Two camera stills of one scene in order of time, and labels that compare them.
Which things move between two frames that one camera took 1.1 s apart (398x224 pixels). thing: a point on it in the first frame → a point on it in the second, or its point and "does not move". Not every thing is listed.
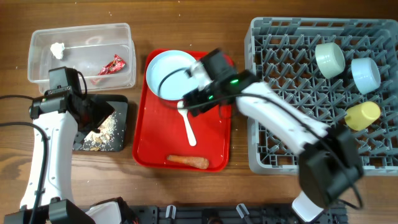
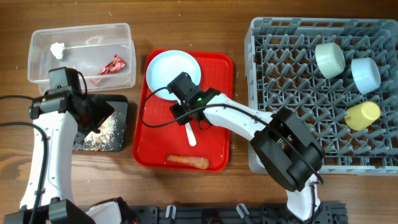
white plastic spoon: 189,131 does not move
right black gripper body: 193,101 → 179,112
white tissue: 57,50 does not move
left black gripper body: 94,111 does not move
